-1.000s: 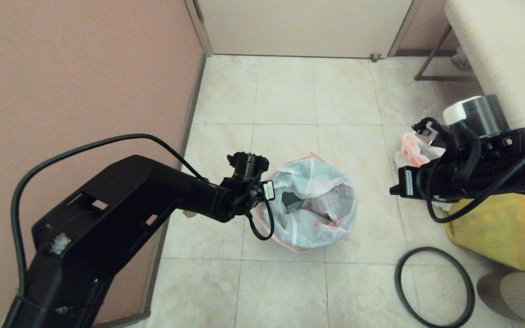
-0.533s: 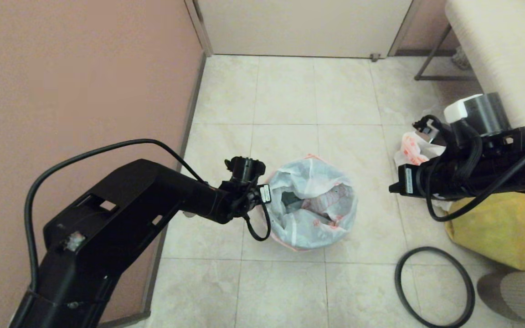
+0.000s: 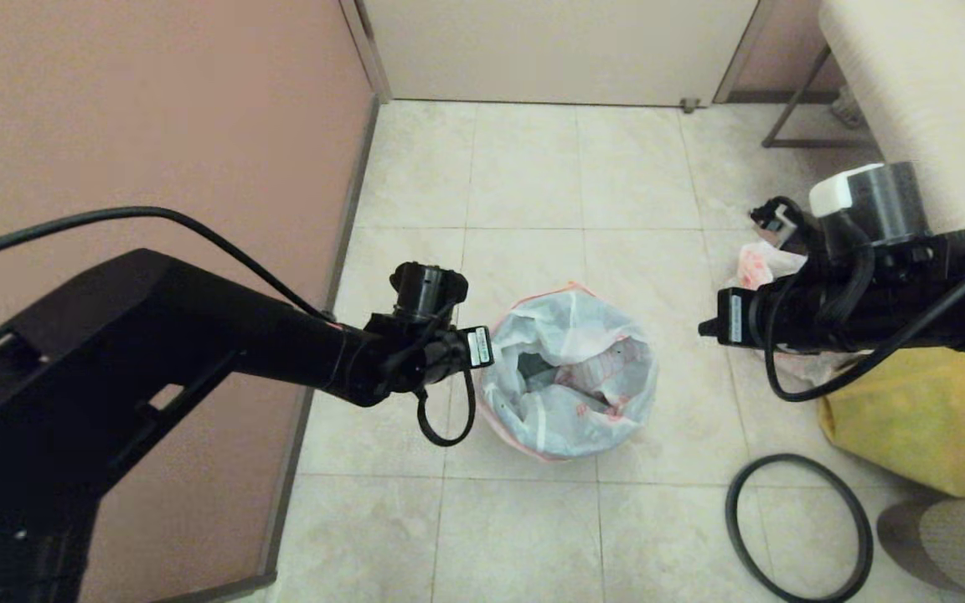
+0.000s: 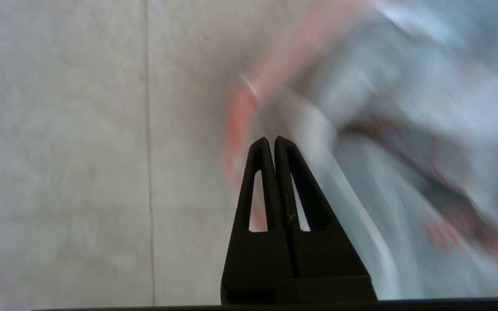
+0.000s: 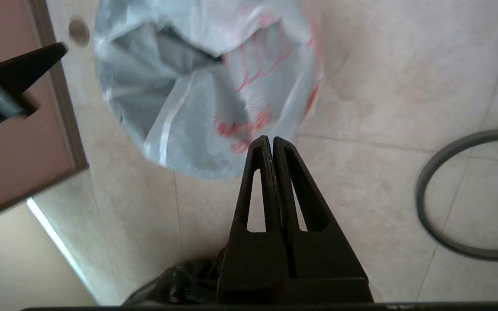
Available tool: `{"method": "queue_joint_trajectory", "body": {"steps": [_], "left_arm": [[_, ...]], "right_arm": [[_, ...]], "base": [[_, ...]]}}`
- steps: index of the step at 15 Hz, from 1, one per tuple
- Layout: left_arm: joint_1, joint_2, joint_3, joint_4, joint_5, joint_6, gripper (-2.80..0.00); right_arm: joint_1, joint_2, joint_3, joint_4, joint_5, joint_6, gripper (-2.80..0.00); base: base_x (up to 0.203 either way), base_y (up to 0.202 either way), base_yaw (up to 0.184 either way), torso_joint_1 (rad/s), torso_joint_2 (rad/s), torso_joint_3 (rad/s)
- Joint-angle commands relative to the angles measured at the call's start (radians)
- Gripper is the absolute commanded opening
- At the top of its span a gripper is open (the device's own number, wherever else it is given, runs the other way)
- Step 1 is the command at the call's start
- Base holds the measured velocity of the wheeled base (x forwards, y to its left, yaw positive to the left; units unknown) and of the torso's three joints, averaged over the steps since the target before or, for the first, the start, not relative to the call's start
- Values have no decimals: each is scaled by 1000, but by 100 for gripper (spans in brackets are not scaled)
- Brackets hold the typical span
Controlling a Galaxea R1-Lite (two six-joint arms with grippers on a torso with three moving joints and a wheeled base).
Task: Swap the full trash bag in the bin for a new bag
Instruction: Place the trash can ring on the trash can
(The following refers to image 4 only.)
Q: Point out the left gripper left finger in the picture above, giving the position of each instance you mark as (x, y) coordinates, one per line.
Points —
(249, 263)

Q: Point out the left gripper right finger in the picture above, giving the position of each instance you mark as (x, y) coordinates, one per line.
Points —
(331, 255)

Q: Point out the white cartoon-print plastic bag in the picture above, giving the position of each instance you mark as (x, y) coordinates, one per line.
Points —
(404, 129)

